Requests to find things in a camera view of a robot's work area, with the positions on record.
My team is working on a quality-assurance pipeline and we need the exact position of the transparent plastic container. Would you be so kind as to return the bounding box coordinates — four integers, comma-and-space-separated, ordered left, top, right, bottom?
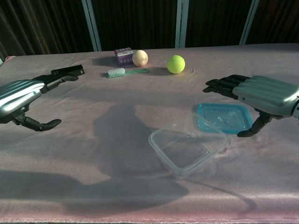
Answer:
148, 113, 231, 180

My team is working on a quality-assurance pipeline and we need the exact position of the beige ball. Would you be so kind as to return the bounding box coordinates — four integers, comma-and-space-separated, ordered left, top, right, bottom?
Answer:
132, 49, 149, 67

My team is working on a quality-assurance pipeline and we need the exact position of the yellow-green tennis ball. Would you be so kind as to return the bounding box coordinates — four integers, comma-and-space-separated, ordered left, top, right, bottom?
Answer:
167, 55, 186, 75

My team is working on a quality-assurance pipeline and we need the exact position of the light blue window post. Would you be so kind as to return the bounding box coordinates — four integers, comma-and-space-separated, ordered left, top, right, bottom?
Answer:
239, 0, 260, 46
81, 0, 103, 52
175, 0, 190, 49

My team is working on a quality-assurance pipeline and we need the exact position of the dark brown pleated curtain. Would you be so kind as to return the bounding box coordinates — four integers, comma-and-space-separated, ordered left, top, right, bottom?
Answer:
0, 0, 299, 61

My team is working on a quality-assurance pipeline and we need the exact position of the green handled white brush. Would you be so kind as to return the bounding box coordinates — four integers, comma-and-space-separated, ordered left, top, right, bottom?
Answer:
106, 67, 150, 79

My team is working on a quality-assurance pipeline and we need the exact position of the pink tablecloth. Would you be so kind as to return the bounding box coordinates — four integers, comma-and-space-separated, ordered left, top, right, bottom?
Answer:
0, 42, 299, 224

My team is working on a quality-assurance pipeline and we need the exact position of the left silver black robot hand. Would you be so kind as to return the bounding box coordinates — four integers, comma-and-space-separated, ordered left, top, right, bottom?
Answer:
0, 74, 79, 132

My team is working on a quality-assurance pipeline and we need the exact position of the blue rimmed container lid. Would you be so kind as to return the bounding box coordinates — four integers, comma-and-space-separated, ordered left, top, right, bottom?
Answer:
195, 103, 254, 135

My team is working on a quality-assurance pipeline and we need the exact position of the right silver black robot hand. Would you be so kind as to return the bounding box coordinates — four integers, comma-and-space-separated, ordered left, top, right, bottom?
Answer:
202, 74, 299, 138

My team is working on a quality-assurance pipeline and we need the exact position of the black stapler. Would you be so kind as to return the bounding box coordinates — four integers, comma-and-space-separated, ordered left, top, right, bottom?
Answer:
50, 64, 85, 77

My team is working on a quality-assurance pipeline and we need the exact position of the small purple box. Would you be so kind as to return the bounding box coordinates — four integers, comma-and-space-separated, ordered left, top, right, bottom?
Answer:
114, 47, 134, 66

